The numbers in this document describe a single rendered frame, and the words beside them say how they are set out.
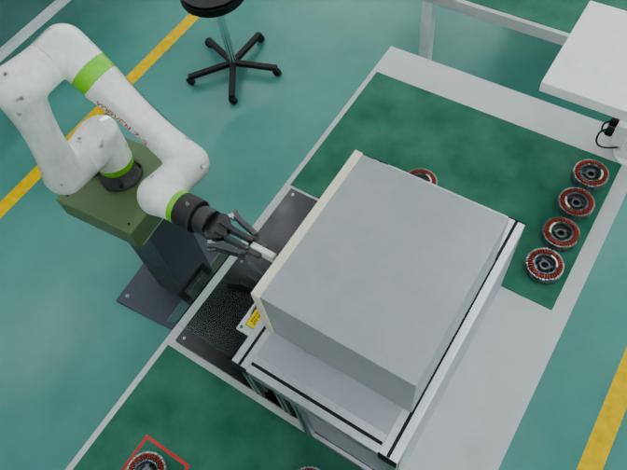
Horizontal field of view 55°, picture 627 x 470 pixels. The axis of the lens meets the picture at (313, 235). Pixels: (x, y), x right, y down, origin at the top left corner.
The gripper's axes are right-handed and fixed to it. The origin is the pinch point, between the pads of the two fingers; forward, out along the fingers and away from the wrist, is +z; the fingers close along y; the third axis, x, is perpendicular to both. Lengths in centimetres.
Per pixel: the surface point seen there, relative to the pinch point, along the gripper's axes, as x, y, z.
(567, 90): 2, -81, 44
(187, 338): -41, 21, -22
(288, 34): -119, -171, -126
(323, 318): 13.7, 11.3, 25.8
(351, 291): 13.7, 3.3, 27.6
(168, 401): -43, 39, -16
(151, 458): -39, 54, -8
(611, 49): 2, -101, 49
